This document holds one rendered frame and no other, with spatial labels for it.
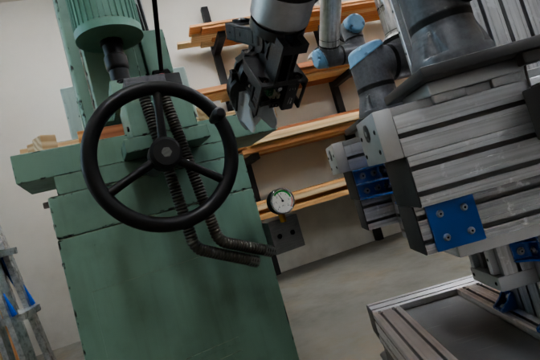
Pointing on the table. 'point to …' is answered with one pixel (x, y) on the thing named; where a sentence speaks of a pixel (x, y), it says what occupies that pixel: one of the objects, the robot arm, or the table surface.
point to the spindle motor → (99, 0)
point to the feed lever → (156, 18)
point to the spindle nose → (115, 58)
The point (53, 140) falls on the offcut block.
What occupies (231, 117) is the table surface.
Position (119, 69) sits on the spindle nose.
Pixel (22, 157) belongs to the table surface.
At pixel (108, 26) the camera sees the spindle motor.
